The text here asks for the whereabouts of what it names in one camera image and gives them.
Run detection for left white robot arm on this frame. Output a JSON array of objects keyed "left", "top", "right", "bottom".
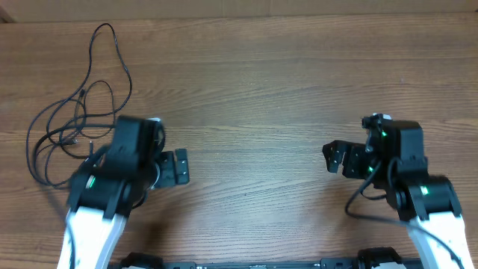
[{"left": 58, "top": 116, "right": 190, "bottom": 268}]

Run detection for separated black USB cable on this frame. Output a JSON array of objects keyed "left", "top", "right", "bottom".
[{"left": 44, "top": 22, "right": 134, "bottom": 150}]

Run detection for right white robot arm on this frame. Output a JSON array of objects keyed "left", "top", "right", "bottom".
[{"left": 322, "top": 114, "right": 474, "bottom": 268}]

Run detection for black USB cable bundle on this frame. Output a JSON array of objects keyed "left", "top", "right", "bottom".
[{"left": 31, "top": 80, "right": 117, "bottom": 188}]

